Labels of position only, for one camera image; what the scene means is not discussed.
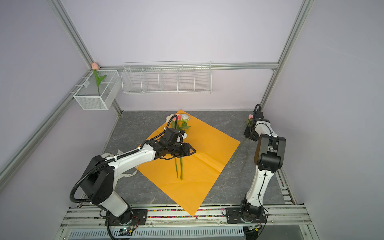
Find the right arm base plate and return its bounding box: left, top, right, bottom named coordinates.
left=223, top=207, right=267, bottom=224

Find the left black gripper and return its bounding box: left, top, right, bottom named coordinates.
left=168, top=142, right=197, bottom=158

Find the white wire wall basket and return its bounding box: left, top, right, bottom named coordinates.
left=122, top=61, right=213, bottom=94

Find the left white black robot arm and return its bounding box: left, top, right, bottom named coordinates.
left=70, top=141, right=196, bottom=225

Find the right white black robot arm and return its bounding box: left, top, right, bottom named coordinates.
left=240, top=120, right=287, bottom=223

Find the pink tulip fake flower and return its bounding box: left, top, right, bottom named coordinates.
left=92, top=63, right=107, bottom=96

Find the orange wrapping paper sheet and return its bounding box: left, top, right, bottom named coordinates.
left=138, top=116, right=240, bottom=216

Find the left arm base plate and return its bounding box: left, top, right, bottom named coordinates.
left=107, top=209, right=148, bottom=226

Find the white mesh corner basket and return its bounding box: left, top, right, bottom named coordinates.
left=74, top=70, right=122, bottom=111

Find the light pink rose fake flower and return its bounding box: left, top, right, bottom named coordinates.
left=230, top=115, right=253, bottom=164

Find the white ribbon strip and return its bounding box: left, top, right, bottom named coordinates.
left=101, top=153, right=138, bottom=188

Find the aluminium front rail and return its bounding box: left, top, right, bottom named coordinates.
left=59, top=205, right=314, bottom=230

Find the cream rose fake flower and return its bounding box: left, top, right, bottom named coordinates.
left=167, top=114, right=179, bottom=178

